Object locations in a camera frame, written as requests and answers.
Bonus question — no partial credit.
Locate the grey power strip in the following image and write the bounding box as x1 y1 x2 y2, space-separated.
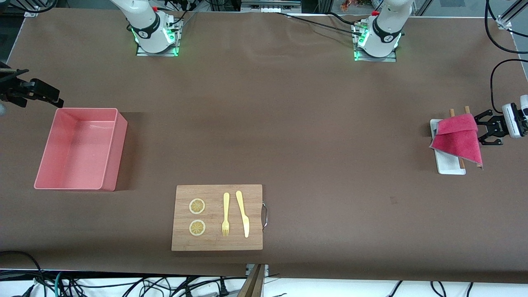
240 0 302 14

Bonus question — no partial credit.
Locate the red and grey cloth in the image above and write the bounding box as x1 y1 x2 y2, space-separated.
429 114 484 170

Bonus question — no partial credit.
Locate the black table cable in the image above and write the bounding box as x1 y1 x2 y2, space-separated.
276 11 365 35

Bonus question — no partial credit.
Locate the white rack tray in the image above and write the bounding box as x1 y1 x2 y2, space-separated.
430 119 467 175

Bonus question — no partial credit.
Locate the yellow plastic fork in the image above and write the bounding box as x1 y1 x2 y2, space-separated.
222 193 230 237

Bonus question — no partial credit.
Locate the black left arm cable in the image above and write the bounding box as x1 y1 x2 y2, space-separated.
485 0 528 110

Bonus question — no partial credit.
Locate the wooden cutting board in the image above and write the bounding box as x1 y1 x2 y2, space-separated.
171 184 269 252

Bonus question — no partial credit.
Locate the brown wooden post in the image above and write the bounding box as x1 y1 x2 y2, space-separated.
237 264 266 297

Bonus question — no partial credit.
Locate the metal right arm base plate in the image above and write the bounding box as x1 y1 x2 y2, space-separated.
136 16 180 57

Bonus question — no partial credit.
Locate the pink plastic bin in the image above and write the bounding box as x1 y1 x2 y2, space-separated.
34 108 128 192

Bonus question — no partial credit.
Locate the yellow plastic knife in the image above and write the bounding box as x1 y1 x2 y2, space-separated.
236 190 250 238

